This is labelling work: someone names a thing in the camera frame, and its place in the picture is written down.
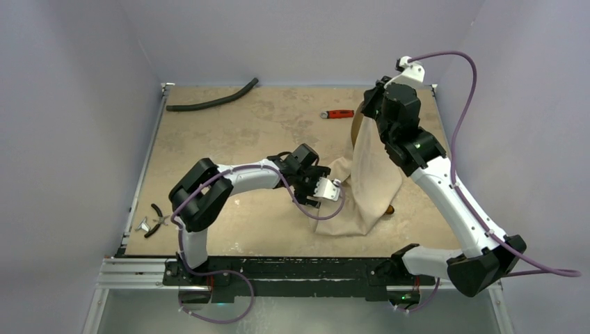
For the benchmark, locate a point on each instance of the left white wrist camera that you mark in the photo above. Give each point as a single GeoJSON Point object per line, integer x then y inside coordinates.
{"type": "Point", "coordinates": [328, 189]}

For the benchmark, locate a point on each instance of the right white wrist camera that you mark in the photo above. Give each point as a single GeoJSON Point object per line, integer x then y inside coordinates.
{"type": "Point", "coordinates": [410, 73]}

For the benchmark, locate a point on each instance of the black foam tube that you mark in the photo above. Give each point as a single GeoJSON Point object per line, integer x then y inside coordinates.
{"type": "Point", "coordinates": [217, 102]}

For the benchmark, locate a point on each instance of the left aluminium side rail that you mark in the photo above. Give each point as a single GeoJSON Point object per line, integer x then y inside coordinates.
{"type": "Point", "coordinates": [129, 225]}

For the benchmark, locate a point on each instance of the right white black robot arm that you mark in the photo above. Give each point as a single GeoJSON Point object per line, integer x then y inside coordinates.
{"type": "Point", "coordinates": [482, 258]}

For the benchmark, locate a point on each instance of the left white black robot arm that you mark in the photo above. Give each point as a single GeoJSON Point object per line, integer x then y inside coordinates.
{"type": "Point", "coordinates": [198, 198]}

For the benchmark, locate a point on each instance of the aluminium front rail frame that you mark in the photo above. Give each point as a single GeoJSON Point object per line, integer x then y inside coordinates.
{"type": "Point", "coordinates": [131, 298]}

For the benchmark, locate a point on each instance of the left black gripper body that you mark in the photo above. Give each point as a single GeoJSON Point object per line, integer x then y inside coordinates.
{"type": "Point", "coordinates": [306, 184]}

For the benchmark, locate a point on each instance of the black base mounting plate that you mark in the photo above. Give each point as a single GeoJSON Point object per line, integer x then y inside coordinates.
{"type": "Point", "coordinates": [225, 277]}

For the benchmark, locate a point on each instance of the red handled adjustable wrench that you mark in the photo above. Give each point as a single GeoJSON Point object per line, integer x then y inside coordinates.
{"type": "Point", "coordinates": [337, 114]}

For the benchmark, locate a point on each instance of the beige cloth napkin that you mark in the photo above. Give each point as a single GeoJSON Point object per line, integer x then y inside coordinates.
{"type": "Point", "coordinates": [370, 182]}

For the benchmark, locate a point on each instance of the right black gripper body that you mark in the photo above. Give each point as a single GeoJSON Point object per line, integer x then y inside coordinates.
{"type": "Point", "coordinates": [372, 101]}

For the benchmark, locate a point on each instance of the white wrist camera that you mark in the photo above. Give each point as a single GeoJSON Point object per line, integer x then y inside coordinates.
{"type": "Point", "coordinates": [328, 189]}
{"type": "Point", "coordinates": [410, 73]}

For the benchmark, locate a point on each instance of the black handled pliers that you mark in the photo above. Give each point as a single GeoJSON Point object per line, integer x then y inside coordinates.
{"type": "Point", "coordinates": [159, 221]}

